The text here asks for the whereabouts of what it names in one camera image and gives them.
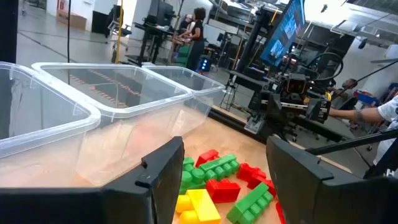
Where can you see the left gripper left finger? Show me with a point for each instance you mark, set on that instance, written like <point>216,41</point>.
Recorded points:
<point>93,205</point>

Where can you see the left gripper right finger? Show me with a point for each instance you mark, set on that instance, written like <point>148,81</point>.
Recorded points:
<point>326,202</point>

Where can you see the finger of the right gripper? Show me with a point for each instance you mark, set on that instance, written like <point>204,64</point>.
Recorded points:
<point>318,110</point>
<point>273,107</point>

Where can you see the red building block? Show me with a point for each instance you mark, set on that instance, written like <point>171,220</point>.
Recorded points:
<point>280,214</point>
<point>263,186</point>
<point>206,157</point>
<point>222,191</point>
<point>250,171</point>

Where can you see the square green building block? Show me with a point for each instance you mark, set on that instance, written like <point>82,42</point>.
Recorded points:
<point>190,179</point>

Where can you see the yellow building block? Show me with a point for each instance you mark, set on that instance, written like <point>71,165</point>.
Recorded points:
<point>202,205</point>

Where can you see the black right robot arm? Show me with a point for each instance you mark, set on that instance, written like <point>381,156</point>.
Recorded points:
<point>273,126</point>

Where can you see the person's forearm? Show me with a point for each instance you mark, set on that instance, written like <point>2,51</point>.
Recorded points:
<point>357,115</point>

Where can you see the person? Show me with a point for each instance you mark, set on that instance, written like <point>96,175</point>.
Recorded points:
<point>349,84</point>
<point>186,23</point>
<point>390,124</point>
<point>197,40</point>

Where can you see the black metal rod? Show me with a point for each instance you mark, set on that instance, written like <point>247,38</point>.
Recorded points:
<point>351,142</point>

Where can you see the black screen stand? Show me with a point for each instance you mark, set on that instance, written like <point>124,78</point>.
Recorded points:
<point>252,43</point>

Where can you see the large tilted display screen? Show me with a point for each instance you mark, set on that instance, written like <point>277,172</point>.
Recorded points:
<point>283,34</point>

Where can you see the black box blue lights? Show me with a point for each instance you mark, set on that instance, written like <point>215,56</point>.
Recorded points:
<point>204,64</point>

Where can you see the black standing desk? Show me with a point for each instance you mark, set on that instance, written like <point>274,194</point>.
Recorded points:
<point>152,40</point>

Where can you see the black computer monitor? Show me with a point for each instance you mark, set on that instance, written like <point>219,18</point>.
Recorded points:
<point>160,12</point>

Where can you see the black office chair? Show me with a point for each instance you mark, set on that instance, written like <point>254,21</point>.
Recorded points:
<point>116,25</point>

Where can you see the cardboard box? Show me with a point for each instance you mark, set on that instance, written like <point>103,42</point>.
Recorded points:
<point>72,20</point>

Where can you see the black folding partition screen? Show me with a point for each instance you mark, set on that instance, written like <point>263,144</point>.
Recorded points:
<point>7,31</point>

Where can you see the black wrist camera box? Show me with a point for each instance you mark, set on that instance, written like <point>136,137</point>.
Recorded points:
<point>297,84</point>

